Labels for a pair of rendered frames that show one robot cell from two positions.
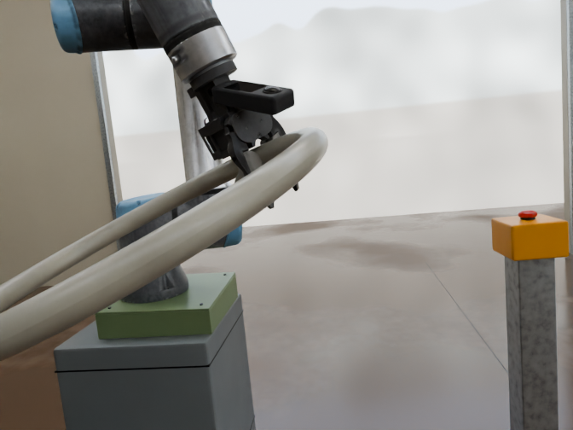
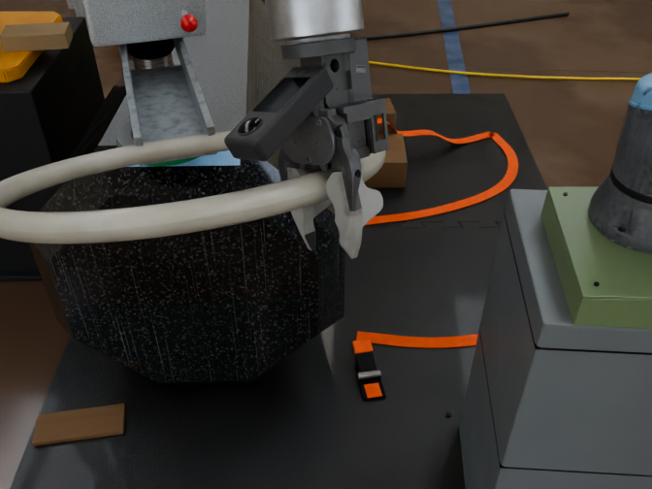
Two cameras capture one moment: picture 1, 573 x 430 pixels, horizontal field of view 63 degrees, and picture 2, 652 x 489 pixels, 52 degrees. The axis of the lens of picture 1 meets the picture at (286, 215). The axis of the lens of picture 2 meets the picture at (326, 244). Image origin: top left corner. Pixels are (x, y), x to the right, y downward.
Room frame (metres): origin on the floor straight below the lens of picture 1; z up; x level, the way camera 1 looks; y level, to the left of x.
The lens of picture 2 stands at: (0.67, -0.53, 1.66)
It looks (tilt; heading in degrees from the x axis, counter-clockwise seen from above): 40 degrees down; 86
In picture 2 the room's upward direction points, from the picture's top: straight up
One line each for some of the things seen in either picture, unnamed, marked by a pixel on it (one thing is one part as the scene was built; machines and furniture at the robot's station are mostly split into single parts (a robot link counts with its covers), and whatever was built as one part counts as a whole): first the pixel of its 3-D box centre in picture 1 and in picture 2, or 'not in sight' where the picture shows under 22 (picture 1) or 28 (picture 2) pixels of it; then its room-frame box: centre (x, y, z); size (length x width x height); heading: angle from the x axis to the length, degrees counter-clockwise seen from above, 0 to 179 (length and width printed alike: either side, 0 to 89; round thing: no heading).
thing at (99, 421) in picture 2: not in sight; (80, 424); (0.03, 0.68, 0.02); 0.25 x 0.10 x 0.01; 6
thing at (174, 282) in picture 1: (153, 274); (650, 196); (1.30, 0.39, 0.98); 0.19 x 0.19 x 0.10
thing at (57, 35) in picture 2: not in sight; (37, 37); (-0.13, 1.60, 0.81); 0.20 x 0.10 x 0.05; 5
